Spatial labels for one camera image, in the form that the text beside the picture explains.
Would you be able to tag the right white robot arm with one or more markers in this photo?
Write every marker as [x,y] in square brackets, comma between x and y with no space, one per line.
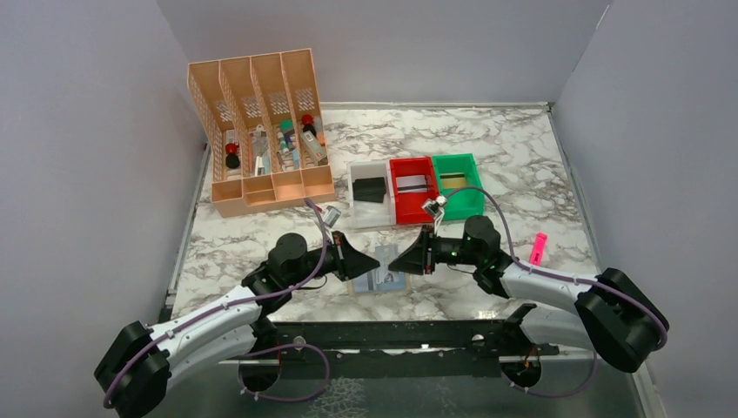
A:
[606,312]

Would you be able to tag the white plastic bin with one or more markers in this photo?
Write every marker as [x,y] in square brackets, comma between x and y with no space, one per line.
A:
[365,215]

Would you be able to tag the black cards in white bin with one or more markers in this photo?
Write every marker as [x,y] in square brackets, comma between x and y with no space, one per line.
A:
[372,190]

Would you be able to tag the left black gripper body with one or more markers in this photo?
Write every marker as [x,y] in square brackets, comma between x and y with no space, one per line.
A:
[318,265]

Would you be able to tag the green plastic bin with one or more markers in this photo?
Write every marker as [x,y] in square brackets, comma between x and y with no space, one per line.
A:
[461,203]

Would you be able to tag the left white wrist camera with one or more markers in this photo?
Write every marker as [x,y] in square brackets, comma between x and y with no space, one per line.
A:
[329,215]

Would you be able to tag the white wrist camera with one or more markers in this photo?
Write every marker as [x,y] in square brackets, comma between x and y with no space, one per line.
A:
[436,209]
[329,215]

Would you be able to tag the pink marker pen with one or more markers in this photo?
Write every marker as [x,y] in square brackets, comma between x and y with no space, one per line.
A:
[538,250]

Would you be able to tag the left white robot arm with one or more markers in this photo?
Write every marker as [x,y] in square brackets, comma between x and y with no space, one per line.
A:
[143,363]

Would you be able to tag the white box in organizer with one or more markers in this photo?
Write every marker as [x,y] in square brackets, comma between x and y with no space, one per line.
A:
[314,149]

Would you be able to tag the green capped tube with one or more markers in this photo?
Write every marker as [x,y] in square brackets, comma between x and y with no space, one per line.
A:
[288,143]

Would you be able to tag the peach desk file organizer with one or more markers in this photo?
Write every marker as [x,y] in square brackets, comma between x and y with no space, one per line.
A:
[262,117]

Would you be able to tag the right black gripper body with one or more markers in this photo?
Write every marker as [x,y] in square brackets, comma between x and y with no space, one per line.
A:
[452,250]

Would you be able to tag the silver VIP credit card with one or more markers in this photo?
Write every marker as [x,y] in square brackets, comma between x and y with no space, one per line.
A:
[384,279]

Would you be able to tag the red black small bottle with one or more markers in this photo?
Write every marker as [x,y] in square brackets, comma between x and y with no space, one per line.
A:
[307,121]

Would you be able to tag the gold card in green bin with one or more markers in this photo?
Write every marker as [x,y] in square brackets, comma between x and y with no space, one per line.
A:
[453,180]

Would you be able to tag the red capped black bottle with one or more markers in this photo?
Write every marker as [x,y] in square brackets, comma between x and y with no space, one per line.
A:
[232,159]

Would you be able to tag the silver card in red bin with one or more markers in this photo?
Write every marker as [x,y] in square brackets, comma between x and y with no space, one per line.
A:
[413,183]

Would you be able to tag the black metal base rail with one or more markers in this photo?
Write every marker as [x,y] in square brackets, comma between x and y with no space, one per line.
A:
[387,349]

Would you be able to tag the red plastic bin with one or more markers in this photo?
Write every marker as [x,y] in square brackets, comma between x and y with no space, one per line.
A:
[408,210]

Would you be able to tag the beige card holder wallet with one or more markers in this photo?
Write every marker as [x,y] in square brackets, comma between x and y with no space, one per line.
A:
[363,284]

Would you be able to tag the silver items in organizer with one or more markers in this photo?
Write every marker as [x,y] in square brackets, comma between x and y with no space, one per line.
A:
[260,159]

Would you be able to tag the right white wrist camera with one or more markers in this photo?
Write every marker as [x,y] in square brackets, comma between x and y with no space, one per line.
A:
[436,209]

